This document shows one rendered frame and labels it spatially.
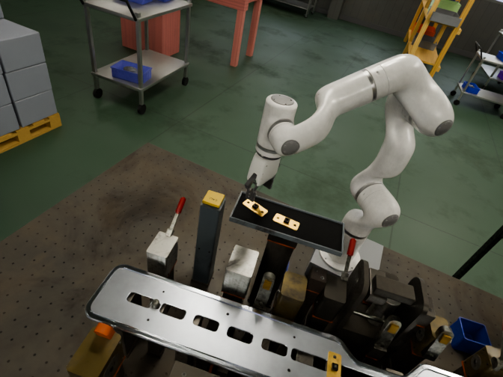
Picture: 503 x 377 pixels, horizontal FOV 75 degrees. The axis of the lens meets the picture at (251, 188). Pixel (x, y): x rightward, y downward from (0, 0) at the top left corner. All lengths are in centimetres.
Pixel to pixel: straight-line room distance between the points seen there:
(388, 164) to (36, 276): 136
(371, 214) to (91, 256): 113
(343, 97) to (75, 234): 125
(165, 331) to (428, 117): 93
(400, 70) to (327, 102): 21
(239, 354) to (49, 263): 90
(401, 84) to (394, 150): 26
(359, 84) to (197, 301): 76
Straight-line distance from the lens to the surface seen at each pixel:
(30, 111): 348
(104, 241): 159
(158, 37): 525
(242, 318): 104
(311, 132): 82
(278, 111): 85
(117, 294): 108
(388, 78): 95
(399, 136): 116
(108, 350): 94
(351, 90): 91
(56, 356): 136
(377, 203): 125
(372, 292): 103
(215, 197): 111
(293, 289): 103
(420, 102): 102
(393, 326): 109
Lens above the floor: 191
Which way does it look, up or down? 40 degrees down
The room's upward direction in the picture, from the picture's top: 13 degrees clockwise
